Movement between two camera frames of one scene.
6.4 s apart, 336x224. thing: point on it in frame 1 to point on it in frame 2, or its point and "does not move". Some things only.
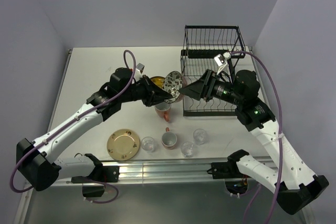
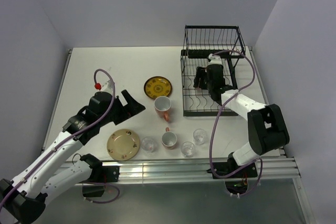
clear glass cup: (148, 144) does not move
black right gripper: (202, 87) to (200, 73)
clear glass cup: (187, 148) does not move
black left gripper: (151, 89) to (131, 108)
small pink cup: (169, 139) does not move
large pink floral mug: (164, 110) does not move
